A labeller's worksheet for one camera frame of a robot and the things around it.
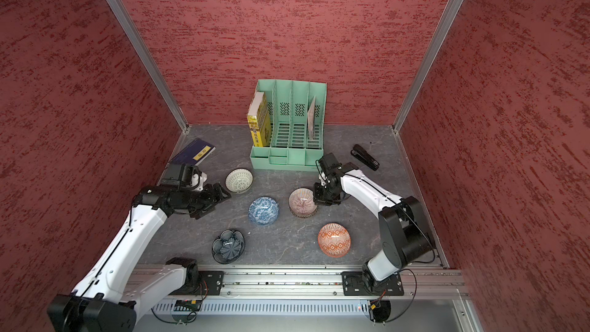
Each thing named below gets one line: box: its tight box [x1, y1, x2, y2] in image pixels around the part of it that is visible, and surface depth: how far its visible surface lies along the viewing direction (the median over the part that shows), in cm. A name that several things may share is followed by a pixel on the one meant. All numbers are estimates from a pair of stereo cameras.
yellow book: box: [247, 92, 272, 148], surface depth 94 cm
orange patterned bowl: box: [317, 222, 352, 259], surface depth 83 cm
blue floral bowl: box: [248, 196, 280, 227], surface depth 90 cm
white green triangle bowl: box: [225, 167, 254, 195], surface depth 99 cm
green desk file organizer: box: [249, 79, 328, 172], surface depth 109 cm
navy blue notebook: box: [169, 137, 216, 166], surface depth 112 cm
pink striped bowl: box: [288, 187, 319, 219], surface depth 90 cm
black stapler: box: [350, 143, 380, 172], surface depth 108 cm
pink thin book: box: [307, 96, 317, 140], surface depth 108 cm
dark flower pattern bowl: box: [212, 229, 246, 265], surface depth 81 cm
